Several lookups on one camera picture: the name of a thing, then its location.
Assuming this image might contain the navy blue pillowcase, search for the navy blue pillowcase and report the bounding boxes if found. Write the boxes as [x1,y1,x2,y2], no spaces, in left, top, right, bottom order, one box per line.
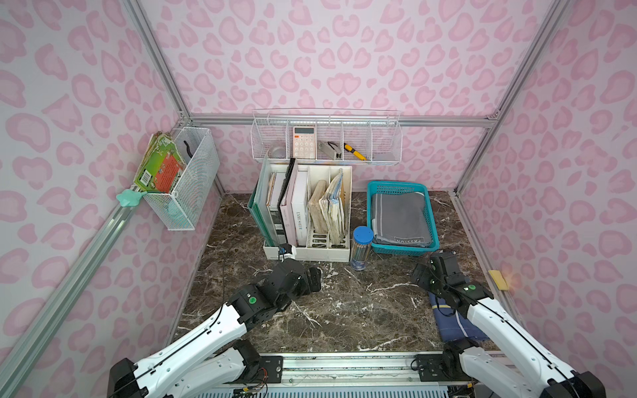
[429,294,489,343]

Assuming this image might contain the grey pillowcase with white stripe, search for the grey pillowcase with white stripe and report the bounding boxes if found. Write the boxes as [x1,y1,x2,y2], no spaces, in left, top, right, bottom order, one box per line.
[371,192,432,247]

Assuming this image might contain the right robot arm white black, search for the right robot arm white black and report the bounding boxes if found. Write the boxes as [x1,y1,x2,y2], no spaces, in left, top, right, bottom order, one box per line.
[411,250,606,397]

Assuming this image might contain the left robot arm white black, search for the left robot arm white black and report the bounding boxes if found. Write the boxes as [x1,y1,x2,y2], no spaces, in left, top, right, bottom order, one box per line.
[106,258,322,397]

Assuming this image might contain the brown paper envelopes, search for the brown paper envelopes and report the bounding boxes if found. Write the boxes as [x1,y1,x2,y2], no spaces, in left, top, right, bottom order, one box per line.
[308,167,347,247]

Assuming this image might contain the pink white book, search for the pink white book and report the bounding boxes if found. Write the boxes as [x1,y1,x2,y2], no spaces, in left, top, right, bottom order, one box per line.
[278,159,309,246]

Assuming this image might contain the blue lid pencil jar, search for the blue lid pencil jar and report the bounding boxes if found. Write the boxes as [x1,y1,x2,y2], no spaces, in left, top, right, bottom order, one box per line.
[350,226,374,271]

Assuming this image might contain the yellow sticky note pad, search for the yellow sticky note pad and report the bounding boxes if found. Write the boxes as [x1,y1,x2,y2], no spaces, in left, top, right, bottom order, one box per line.
[489,270,509,291]

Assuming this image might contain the white file organiser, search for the white file organiser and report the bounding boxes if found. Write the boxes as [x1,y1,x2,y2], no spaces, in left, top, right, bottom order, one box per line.
[263,162,352,263]

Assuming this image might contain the green folder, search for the green folder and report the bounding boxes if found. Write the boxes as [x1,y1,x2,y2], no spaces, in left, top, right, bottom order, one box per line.
[248,157,279,247]

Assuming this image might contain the clear dome in shelf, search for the clear dome in shelf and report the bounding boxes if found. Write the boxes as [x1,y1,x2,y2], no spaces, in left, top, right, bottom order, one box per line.
[265,143,288,159]

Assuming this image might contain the grey stapler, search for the grey stapler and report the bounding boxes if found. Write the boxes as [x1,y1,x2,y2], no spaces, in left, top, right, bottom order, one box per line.
[318,141,343,161]

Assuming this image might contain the yellow utility knife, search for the yellow utility knife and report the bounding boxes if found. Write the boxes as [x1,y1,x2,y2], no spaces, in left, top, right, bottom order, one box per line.
[343,143,368,162]

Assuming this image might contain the pink calculator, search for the pink calculator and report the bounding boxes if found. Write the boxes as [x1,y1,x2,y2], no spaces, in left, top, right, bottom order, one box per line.
[292,125,317,160]

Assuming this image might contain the green red booklet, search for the green red booklet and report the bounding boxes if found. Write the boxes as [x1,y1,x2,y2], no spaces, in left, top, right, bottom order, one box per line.
[134,132,186,193]

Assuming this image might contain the mint green clip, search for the mint green clip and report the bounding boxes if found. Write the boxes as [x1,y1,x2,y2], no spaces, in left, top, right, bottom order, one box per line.
[116,189,146,207]

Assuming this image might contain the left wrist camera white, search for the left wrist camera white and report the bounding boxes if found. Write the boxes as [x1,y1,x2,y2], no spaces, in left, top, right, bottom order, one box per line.
[277,243,296,262]

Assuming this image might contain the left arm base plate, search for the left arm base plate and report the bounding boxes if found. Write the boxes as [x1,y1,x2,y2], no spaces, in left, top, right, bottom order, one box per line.
[253,355,284,385]

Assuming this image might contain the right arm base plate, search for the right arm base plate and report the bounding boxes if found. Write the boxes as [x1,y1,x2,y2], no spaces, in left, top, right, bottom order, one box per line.
[410,353,462,382]

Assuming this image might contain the white mesh wall basket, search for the white mesh wall basket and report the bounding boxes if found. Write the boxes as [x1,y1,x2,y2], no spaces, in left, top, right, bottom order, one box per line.
[144,127,220,232]

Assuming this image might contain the white wire wall shelf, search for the white wire wall shelf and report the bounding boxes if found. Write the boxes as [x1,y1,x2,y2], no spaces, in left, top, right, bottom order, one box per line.
[250,108,402,165]

